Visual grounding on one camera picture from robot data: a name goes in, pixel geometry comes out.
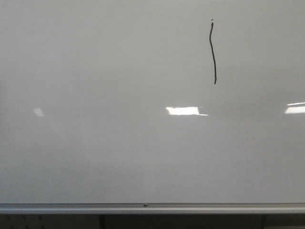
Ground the grey pegboard panel below board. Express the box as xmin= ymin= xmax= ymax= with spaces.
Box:
xmin=0 ymin=214 xmax=100 ymax=229

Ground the white whiteboard with aluminium frame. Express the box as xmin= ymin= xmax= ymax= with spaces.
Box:
xmin=0 ymin=0 xmax=305 ymax=214

